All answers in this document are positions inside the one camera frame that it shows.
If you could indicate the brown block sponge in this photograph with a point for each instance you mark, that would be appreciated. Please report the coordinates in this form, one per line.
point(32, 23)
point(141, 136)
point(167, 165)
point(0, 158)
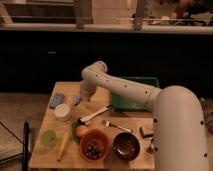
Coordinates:
point(146, 131)

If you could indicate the green plastic tray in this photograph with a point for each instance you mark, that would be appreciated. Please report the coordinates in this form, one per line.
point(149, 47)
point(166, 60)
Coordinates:
point(121, 104)

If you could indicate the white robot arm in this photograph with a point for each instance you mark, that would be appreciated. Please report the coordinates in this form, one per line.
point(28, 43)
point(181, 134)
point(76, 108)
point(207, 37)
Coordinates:
point(180, 142)

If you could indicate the black pole stand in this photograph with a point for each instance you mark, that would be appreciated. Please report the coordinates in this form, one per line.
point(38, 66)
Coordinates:
point(25, 147)

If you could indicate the blue-grey towel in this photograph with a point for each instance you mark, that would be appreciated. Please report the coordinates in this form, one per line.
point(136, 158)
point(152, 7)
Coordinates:
point(76, 100)

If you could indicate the green plastic lid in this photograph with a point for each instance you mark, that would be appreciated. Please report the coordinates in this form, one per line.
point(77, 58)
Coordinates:
point(48, 138)

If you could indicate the white plastic cup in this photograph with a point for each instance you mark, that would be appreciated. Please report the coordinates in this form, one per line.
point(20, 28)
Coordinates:
point(62, 112)

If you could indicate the orange fruit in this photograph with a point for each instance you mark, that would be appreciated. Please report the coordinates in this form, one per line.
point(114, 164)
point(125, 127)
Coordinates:
point(81, 131)

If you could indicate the metal fork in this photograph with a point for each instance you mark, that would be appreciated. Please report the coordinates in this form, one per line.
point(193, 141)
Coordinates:
point(110, 124)

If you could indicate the green leaf vegetable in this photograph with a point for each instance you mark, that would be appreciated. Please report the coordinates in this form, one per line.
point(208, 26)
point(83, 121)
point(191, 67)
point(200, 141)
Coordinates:
point(73, 130)

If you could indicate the small metal cup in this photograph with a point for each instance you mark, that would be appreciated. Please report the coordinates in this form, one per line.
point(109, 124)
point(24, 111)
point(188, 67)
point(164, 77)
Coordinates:
point(151, 146)

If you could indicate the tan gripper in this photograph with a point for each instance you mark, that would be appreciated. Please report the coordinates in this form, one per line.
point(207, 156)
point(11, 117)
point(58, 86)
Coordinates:
point(87, 90)

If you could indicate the dark purple bowl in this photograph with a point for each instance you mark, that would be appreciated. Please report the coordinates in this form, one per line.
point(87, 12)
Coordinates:
point(126, 146)

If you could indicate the orange bowl with grapes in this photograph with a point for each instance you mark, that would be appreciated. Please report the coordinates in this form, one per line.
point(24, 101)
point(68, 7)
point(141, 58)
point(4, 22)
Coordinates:
point(94, 146)

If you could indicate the blue sponge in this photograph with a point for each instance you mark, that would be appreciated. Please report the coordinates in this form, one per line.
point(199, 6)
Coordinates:
point(56, 100)

